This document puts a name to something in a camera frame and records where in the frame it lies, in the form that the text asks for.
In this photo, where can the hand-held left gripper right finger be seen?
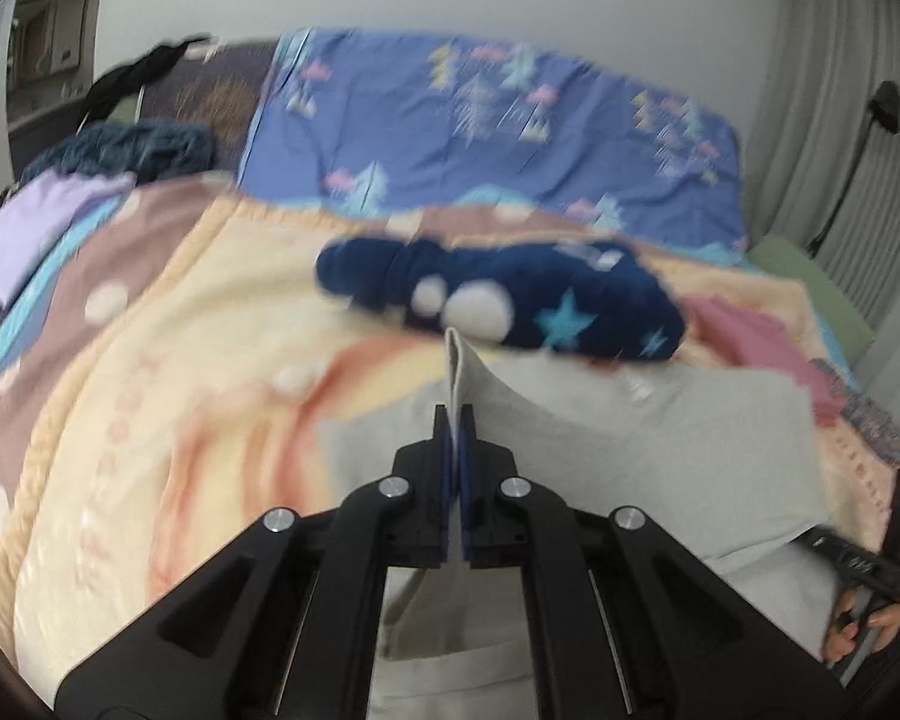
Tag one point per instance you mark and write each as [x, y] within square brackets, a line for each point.
[466, 495]

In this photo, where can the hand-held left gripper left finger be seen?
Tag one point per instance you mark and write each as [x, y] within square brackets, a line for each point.
[444, 465]

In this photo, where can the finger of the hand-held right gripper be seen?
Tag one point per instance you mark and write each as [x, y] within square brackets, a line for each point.
[825, 542]

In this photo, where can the grey garment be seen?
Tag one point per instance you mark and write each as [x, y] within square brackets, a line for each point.
[607, 450]

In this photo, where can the person's right hand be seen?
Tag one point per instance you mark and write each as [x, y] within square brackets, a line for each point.
[889, 622]

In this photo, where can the multicolour patterned cloth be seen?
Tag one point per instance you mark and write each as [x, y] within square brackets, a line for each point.
[870, 420]

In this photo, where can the pink garment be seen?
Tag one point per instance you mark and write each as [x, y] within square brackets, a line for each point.
[750, 345]

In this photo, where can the navy star fleece garment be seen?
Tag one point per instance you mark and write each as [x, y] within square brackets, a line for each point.
[607, 300]

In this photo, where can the green cushion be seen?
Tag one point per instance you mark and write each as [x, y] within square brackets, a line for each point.
[810, 277]

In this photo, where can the peach printed blanket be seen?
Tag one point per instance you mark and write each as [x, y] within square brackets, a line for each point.
[195, 315]

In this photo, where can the blue tree print duvet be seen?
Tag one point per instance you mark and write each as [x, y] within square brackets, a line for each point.
[420, 127]

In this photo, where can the black floor lamp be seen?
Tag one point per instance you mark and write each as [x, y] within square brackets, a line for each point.
[885, 101]

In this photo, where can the dark patterned pillow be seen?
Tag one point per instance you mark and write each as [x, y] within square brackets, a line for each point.
[217, 97]

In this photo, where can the teal fuzzy blanket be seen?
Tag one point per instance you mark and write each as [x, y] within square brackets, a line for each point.
[120, 146]

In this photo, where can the lavender cloth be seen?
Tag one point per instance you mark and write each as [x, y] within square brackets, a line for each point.
[30, 232]

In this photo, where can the white curtain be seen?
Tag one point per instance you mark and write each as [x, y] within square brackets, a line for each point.
[817, 52]

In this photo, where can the black cloth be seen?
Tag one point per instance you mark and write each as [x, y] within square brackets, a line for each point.
[127, 79]

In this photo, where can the white shelf unit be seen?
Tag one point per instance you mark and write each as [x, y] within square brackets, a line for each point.
[52, 45]

